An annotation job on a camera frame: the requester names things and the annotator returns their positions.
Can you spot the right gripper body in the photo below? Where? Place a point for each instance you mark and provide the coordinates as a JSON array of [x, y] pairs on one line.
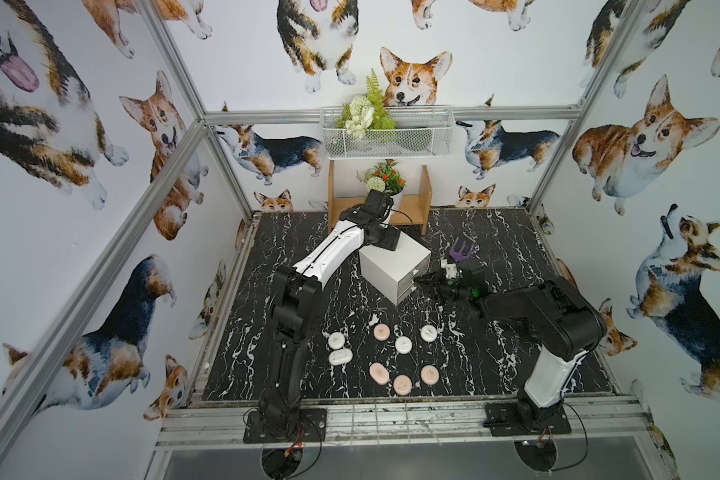
[[446, 279]]

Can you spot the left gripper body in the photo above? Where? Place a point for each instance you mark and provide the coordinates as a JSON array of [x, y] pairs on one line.
[[383, 237]]

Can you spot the white mini drawer cabinet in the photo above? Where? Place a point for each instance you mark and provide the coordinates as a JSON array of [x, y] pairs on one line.
[[392, 273]]

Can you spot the pink earphone case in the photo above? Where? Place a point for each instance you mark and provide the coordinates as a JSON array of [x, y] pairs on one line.
[[381, 332], [430, 375], [402, 385]]

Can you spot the pink earphone case bottom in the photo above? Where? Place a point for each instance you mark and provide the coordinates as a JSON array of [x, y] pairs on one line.
[[402, 385]]

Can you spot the pink earphone case oval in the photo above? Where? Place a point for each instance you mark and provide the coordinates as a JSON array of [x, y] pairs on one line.
[[379, 373]]

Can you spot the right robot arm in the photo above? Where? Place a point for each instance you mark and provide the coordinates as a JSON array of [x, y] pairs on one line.
[[564, 323]]

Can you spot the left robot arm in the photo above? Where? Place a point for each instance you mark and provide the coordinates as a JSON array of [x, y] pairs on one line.
[[293, 316]]

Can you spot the purple pink toy rake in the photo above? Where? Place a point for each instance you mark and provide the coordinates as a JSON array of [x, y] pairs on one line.
[[463, 249]]

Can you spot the wooden shelf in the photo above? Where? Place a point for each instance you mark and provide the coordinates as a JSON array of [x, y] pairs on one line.
[[414, 207]]

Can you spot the white potted plant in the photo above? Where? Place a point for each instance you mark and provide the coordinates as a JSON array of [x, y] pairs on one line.
[[383, 177]]

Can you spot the white earphone case right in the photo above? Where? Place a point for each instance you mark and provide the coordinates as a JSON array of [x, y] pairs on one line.
[[428, 333]]

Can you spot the white earphone case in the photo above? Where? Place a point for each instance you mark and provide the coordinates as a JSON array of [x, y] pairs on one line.
[[403, 345], [336, 341], [428, 333]]

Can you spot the white earphone case middle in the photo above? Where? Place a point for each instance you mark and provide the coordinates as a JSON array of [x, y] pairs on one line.
[[403, 345]]

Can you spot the white earphone case upper left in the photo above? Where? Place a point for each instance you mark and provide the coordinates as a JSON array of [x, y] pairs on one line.
[[336, 341]]

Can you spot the green white artificial flowers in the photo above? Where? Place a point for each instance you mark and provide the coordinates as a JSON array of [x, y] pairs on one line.
[[366, 112]]

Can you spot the white earphone case oval left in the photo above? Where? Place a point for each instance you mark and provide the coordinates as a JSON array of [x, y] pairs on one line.
[[340, 357]]

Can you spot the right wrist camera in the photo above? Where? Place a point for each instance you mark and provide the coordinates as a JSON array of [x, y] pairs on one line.
[[450, 268]]

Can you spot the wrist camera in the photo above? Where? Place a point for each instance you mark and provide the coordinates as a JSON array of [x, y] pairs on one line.
[[450, 268], [378, 205]]

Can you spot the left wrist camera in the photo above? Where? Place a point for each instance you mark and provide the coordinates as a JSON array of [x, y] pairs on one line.
[[378, 205]]

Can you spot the white wire basket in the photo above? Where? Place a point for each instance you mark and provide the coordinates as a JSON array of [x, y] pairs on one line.
[[416, 132]]

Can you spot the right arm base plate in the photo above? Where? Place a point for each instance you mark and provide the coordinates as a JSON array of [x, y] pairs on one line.
[[528, 419]]

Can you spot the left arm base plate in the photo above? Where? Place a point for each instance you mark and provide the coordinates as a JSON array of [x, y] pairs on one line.
[[301, 425]]

